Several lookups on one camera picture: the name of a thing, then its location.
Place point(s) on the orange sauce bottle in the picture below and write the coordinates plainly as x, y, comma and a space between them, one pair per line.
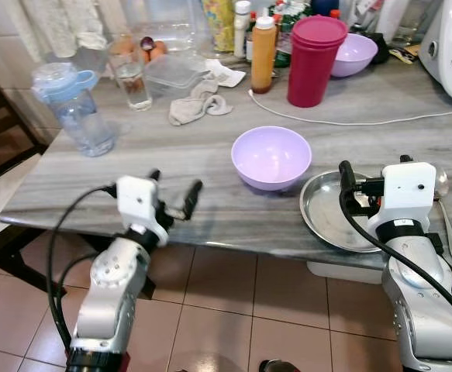
263, 58

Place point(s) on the steel spoon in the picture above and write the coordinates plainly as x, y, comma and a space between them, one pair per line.
441, 184

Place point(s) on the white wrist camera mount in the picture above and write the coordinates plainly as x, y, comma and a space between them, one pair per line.
138, 203
405, 194

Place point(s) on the dark wooden chair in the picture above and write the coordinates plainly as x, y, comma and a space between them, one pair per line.
1, 147

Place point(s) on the yellow patterned packet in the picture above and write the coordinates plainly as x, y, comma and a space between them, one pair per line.
219, 23

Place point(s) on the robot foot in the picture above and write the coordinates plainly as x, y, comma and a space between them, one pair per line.
274, 366

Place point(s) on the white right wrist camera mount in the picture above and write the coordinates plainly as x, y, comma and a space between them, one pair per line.
405, 194

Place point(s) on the black small object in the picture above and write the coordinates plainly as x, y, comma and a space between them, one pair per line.
381, 46

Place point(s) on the small purple plastic bowl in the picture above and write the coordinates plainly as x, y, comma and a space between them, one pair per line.
356, 54

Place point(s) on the brown egg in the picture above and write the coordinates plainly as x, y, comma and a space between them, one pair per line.
160, 49
143, 56

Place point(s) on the clear plastic food container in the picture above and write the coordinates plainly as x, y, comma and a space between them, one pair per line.
175, 74

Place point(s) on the round steel plate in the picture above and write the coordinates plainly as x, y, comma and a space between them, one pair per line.
322, 217

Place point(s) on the large purple plastic bowl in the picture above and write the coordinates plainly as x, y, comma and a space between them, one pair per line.
270, 159

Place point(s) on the grey crumpled cloth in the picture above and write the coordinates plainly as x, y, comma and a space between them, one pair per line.
191, 107

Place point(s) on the white capped bottle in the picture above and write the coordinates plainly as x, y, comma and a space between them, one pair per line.
243, 27

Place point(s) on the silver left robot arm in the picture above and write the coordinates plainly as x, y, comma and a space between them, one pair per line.
115, 283

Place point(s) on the clear water bottle blue lid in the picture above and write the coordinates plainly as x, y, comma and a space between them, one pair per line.
82, 116

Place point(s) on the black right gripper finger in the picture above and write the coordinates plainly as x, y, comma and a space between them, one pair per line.
346, 175
405, 160

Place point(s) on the red lidded plastic tumbler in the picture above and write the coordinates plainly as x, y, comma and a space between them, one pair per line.
313, 66

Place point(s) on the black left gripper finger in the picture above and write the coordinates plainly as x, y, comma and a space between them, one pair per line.
191, 198
153, 175

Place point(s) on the yellow black packet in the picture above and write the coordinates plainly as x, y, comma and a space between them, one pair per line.
405, 54

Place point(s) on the clear drinking glass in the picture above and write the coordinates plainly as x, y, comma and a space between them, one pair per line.
134, 85

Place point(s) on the white crumpled tissue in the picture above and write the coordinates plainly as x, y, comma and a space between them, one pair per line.
226, 74

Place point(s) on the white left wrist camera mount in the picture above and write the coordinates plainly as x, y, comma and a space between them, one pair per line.
138, 203

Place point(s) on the large clear plastic box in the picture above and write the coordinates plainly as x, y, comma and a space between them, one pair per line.
163, 23

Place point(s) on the green labelled bottle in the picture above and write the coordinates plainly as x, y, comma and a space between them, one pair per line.
290, 19

